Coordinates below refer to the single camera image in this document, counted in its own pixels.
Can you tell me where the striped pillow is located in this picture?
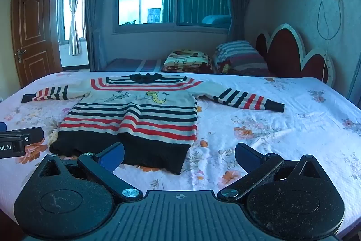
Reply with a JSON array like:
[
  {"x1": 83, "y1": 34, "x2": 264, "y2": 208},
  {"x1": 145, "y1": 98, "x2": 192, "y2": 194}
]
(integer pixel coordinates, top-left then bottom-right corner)
[{"x1": 213, "y1": 40, "x2": 268, "y2": 72}]

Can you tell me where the colourful cartoon print cloth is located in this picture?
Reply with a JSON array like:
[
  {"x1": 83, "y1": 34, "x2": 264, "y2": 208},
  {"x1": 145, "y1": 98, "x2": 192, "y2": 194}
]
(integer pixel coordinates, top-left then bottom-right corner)
[{"x1": 219, "y1": 62, "x2": 236, "y2": 74}]

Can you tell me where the folded printed blanket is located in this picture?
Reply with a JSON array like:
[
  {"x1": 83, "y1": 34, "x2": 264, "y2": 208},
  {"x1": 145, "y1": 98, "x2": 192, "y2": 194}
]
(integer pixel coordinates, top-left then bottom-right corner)
[{"x1": 162, "y1": 49, "x2": 216, "y2": 74}]

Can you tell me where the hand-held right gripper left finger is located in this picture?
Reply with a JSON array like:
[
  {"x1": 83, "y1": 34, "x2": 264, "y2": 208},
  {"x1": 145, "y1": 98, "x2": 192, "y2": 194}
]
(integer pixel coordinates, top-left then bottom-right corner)
[{"x1": 38, "y1": 142, "x2": 144, "y2": 200}]

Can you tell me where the striped knit sweater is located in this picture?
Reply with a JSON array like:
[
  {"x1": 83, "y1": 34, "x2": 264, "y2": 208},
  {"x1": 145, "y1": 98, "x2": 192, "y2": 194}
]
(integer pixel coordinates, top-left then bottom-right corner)
[{"x1": 21, "y1": 73, "x2": 285, "y2": 175}]

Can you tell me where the bed with striped sheet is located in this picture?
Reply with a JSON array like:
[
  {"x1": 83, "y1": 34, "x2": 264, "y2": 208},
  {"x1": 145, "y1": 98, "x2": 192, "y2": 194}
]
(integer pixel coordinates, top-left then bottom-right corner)
[{"x1": 103, "y1": 58, "x2": 271, "y2": 78}]

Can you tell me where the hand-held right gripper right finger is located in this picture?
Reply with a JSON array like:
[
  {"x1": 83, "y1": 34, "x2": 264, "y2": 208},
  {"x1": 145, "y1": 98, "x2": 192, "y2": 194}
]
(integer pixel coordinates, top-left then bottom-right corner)
[{"x1": 217, "y1": 142, "x2": 329, "y2": 200}]

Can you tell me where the metal door handle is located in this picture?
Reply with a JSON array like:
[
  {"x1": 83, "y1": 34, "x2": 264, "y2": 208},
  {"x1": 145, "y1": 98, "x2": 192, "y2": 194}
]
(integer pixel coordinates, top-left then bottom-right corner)
[{"x1": 16, "y1": 48, "x2": 28, "y2": 63}]

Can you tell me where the white sheer curtain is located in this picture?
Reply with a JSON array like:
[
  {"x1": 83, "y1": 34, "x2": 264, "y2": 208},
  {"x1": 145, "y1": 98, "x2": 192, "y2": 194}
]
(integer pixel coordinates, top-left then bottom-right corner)
[{"x1": 68, "y1": 0, "x2": 86, "y2": 56}]

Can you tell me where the red and white headboard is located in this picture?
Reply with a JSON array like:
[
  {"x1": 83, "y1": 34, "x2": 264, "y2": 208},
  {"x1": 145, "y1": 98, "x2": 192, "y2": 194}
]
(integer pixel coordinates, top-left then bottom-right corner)
[{"x1": 255, "y1": 23, "x2": 336, "y2": 87}]

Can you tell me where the brown wooden door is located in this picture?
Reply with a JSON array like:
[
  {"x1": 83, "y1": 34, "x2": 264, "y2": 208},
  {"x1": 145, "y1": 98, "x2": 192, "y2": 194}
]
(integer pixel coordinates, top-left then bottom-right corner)
[{"x1": 11, "y1": 0, "x2": 63, "y2": 89}]

